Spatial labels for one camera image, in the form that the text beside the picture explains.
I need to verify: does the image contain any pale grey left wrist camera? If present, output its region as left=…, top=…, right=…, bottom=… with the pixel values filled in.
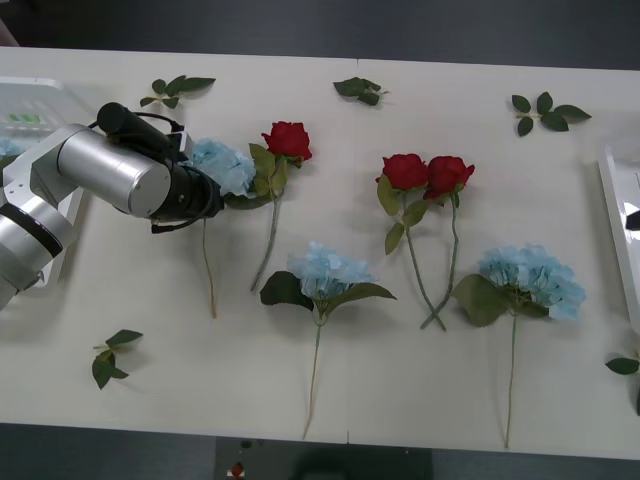
left=167, top=130, right=195, bottom=164

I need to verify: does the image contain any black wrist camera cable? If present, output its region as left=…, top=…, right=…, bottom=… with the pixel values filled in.
left=87, top=111, right=225, bottom=235

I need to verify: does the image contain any large pale blue flower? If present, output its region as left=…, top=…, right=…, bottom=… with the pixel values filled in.
left=449, top=242, right=588, bottom=450

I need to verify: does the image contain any red rose with bare stem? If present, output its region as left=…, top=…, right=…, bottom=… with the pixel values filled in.
left=419, top=155, right=476, bottom=331

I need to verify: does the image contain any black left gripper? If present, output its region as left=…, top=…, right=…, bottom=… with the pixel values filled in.
left=191, top=168, right=225, bottom=220

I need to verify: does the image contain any dark robot base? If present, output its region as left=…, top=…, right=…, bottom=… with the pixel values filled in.
left=214, top=435, right=434, bottom=480

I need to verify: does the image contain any shallow white box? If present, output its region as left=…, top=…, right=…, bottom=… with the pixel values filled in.
left=596, top=144, right=640, bottom=321
left=0, top=75, right=96, bottom=297

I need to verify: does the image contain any red rose with broad leaf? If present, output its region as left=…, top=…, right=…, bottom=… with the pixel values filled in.
left=248, top=120, right=315, bottom=294

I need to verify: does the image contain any green leaf twig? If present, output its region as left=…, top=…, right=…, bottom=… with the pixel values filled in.
left=139, top=75, right=217, bottom=110
left=332, top=76, right=391, bottom=107
left=604, top=347, right=640, bottom=417
left=91, top=328, right=145, bottom=392
left=510, top=91, right=593, bottom=138

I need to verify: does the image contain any red rose with three leaves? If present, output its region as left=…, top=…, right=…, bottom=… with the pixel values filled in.
left=376, top=153, right=448, bottom=332

